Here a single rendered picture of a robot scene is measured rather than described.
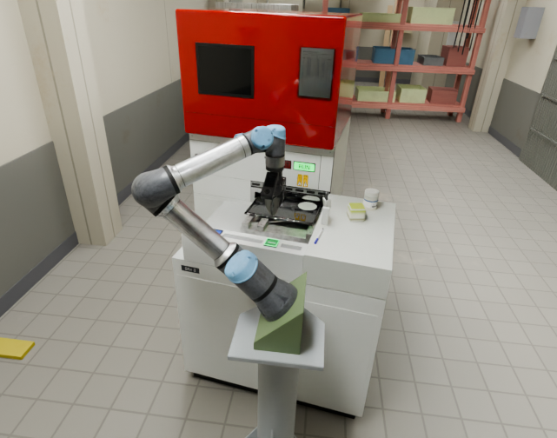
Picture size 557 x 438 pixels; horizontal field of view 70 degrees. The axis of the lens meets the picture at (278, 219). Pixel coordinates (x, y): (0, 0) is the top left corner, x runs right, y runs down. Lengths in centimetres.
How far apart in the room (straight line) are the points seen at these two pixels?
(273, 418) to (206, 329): 57
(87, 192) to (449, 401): 289
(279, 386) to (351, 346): 43
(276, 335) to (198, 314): 74
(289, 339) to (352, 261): 44
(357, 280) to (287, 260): 30
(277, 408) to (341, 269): 59
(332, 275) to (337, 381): 60
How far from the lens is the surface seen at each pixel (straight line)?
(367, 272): 163
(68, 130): 337
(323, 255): 163
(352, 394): 211
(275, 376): 157
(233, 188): 232
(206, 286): 190
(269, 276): 135
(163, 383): 245
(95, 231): 366
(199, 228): 141
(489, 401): 263
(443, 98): 829
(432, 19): 796
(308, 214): 208
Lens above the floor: 186
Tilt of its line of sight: 28 degrees down
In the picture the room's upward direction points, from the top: 2 degrees clockwise
